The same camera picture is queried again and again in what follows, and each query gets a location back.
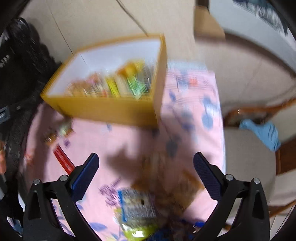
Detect red chocolate bar wrapper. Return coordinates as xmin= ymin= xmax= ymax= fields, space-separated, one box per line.
xmin=53 ymin=145 xmax=75 ymax=175

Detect tan broad bean packet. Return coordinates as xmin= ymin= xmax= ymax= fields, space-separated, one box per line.
xmin=162 ymin=170 xmax=204 ymax=216

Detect small orange green candy packet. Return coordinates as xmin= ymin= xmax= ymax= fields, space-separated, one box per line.
xmin=44 ymin=120 xmax=74 ymax=146

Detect brown paper pastry packet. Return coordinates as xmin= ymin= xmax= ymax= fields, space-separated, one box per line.
xmin=131 ymin=152 xmax=184 ymax=198

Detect blue white foil packet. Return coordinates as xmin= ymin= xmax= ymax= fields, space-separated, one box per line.
xmin=117 ymin=188 xmax=157 ymax=222

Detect blue cocoa snack bag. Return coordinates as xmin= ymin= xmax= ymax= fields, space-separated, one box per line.
xmin=145 ymin=219 xmax=205 ymax=241

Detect clear packet white balls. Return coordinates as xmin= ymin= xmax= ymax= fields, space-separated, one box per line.
xmin=65 ymin=80 xmax=90 ymax=96

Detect orange rice crisp block packet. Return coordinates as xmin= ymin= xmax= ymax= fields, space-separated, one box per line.
xmin=85 ymin=73 xmax=108 ymax=97

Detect small bread yellow packet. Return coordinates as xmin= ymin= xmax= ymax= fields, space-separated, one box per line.
xmin=116 ymin=60 xmax=145 ymax=78

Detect black beef jerky packet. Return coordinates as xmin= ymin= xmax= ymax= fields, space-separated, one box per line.
xmin=168 ymin=217 xmax=196 ymax=235

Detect yellow cheese rice cracker bar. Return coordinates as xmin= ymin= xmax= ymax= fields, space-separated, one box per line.
xmin=106 ymin=77 xmax=120 ymax=97

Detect green apple candy bag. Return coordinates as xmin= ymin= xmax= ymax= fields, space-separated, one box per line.
xmin=126 ymin=73 xmax=151 ymax=99

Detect person's left hand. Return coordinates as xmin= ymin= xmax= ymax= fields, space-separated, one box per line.
xmin=0 ymin=141 xmax=6 ymax=174

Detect wooden armchair with cushion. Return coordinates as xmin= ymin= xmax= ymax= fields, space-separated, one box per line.
xmin=224 ymin=99 xmax=295 ymax=218

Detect dark carved wooden furniture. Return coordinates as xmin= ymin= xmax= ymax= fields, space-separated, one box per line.
xmin=1 ymin=18 xmax=59 ymax=177

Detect pink floral tablecloth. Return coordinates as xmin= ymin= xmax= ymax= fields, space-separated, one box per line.
xmin=21 ymin=61 xmax=227 ymax=241

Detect blue cloth on chair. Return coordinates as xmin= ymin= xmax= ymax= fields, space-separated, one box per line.
xmin=239 ymin=119 xmax=281 ymax=152

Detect yellow cardboard box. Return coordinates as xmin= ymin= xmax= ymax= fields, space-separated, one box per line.
xmin=41 ymin=34 xmax=167 ymax=128

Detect framed lotus painting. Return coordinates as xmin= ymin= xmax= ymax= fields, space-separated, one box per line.
xmin=195 ymin=1 xmax=295 ymax=72

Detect cardboard frame corner protector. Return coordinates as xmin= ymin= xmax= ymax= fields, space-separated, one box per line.
xmin=193 ymin=5 xmax=226 ymax=40

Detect grey plug and cable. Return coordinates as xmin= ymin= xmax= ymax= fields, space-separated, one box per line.
xmin=115 ymin=0 xmax=149 ymax=37

